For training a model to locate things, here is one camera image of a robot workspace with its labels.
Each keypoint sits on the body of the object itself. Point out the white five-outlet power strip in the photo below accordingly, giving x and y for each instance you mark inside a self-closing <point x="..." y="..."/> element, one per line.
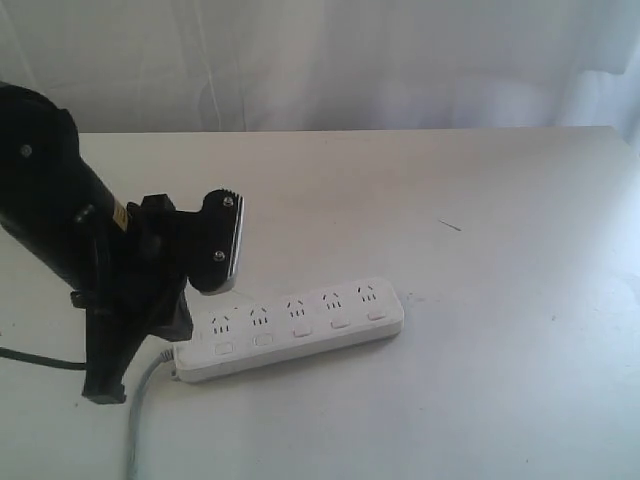
<point x="240" y="338"/>

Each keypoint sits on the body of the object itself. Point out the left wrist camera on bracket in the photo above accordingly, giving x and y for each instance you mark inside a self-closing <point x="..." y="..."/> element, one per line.
<point x="207" y="242"/>

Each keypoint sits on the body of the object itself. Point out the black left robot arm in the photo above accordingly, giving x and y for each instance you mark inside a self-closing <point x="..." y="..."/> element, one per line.
<point x="56" y="207"/>

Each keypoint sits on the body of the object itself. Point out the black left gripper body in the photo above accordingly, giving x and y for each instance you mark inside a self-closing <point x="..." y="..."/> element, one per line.
<point x="128" y="271"/>

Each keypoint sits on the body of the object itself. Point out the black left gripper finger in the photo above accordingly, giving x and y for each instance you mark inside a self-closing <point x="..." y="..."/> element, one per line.
<point x="111" y="342"/>
<point x="170" y="318"/>

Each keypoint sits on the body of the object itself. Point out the white backdrop curtain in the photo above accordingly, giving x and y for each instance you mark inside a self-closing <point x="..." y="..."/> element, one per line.
<point x="146" y="66"/>

